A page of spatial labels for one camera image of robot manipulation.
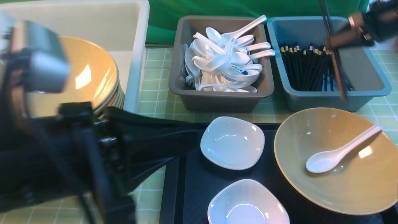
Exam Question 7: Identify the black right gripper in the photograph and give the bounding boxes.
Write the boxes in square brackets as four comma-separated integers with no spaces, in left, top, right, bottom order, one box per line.
[325,0,398,49]

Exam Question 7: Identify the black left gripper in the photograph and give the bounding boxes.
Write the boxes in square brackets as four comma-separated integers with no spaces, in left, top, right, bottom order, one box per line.
[93,107,201,197]

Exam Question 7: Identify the white square dish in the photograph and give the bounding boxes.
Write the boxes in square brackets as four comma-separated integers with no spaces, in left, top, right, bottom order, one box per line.
[207,179,290,224]
[200,116,265,170]

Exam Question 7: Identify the white square dish front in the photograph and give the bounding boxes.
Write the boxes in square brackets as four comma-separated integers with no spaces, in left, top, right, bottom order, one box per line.
[207,179,290,224]

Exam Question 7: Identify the white soup spoon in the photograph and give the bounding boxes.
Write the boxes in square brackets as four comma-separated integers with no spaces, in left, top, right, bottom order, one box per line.
[305,124,383,173]

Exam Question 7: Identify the tan noodle bowl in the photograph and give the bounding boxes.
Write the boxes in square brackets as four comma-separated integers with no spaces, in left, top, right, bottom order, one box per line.
[274,108,398,215]

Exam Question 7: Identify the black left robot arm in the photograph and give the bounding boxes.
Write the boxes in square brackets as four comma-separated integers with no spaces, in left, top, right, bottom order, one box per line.
[1,20,200,224]

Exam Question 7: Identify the blue chopstick bin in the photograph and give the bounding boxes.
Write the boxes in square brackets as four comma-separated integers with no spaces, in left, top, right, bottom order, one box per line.
[267,16,392,112]

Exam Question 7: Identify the black serving tray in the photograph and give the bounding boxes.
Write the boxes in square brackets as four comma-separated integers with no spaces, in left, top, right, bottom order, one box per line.
[159,123,398,224]

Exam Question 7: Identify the stack of tan bowls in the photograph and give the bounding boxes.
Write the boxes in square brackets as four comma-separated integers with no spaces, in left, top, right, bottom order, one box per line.
[29,36,125,119]

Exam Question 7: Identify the bundle of black chopsticks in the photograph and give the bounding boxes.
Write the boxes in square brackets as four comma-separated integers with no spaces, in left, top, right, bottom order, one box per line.
[280,43,338,92]

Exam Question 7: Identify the large white plastic tub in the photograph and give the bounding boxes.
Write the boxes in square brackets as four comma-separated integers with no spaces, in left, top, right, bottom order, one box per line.
[1,0,150,113]

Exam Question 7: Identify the pile of white soup spoons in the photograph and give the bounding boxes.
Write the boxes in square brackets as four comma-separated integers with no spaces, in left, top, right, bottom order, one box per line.
[182,15,275,93]

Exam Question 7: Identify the grey spoon bin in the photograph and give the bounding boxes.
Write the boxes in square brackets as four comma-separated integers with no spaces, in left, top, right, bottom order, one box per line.
[168,15,275,113]

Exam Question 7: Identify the green backdrop cloth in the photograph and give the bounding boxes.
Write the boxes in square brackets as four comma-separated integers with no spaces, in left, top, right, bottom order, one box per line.
[145,0,369,45]

